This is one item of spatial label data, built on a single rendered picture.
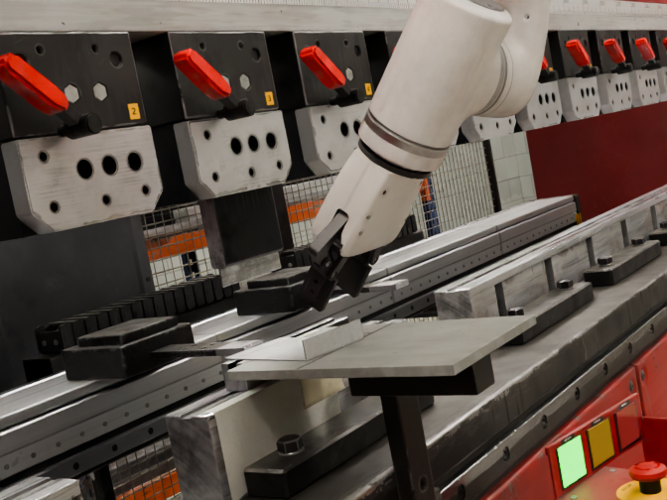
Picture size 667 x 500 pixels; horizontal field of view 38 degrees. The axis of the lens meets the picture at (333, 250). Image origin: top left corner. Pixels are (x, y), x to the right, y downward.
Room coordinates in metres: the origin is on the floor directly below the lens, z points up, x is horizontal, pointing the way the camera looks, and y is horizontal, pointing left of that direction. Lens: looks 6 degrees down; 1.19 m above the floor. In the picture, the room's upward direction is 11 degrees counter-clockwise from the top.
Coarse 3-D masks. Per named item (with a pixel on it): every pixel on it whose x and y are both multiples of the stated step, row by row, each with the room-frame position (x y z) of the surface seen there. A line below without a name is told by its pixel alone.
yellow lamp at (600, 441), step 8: (600, 424) 1.08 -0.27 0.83; (608, 424) 1.09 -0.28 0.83; (592, 432) 1.07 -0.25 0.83; (600, 432) 1.08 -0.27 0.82; (608, 432) 1.09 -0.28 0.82; (592, 440) 1.07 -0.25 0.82; (600, 440) 1.08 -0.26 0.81; (608, 440) 1.09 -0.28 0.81; (592, 448) 1.07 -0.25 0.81; (600, 448) 1.08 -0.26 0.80; (608, 448) 1.09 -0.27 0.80; (592, 456) 1.07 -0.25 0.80; (600, 456) 1.08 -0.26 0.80; (608, 456) 1.09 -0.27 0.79
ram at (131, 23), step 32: (0, 0) 0.79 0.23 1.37; (32, 0) 0.82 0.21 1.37; (64, 0) 0.84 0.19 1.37; (96, 0) 0.87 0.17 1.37; (128, 0) 0.90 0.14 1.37; (160, 0) 0.94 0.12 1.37; (640, 0) 2.17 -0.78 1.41; (128, 32) 0.90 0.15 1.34; (160, 32) 0.93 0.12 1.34; (288, 32) 1.10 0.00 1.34
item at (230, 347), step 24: (96, 336) 1.14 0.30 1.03; (120, 336) 1.11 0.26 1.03; (144, 336) 1.14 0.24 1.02; (168, 336) 1.16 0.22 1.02; (192, 336) 1.19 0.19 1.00; (72, 360) 1.15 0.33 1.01; (96, 360) 1.12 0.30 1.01; (120, 360) 1.10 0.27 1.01; (144, 360) 1.12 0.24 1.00; (168, 360) 1.15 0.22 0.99
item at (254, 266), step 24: (240, 192) 1.03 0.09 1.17; (264, 192) 1.06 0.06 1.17; (216, 216) 1.00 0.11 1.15; (240, 216) 1.03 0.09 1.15; (264, 216) 1.06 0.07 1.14; (216, 240) 1.00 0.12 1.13; (240, 240) 1.02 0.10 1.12; (264, 240) 1.05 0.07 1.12; (216, 264) 1.00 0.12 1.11; (240, 264) 1.03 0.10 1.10; (264, 264) 1.06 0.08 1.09
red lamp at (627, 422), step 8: (624, 408) 1.12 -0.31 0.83; (632, 408) 1.13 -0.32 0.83; (616, 416) 1.11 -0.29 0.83; (624, 416) 1.12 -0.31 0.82; (632, 416) 1.13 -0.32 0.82; (624, 424) 1.12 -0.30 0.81; (632, 424) 1.13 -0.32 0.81; (624, 432) 1.12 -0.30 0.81; (632, 432) 1.13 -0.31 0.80; (624, 440) 1.11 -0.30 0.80; (632, 440) 1.13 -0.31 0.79
